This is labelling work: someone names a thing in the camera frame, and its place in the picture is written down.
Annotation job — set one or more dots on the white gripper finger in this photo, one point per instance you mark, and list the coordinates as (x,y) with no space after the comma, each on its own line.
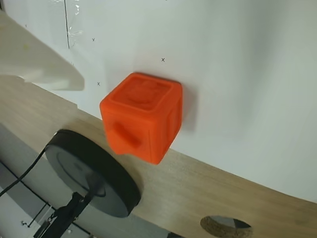
(37,59)

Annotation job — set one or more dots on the orange cube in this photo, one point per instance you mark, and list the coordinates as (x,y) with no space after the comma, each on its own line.
(138,121)

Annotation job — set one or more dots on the white paper sheet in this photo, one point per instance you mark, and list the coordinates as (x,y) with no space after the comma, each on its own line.
(37,19)
(223,99)

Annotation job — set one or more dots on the clear tape strip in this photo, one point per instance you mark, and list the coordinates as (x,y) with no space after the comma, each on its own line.
(74,24)

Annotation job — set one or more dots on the black round lamp base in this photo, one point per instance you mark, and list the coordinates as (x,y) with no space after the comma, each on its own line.
(99,171)

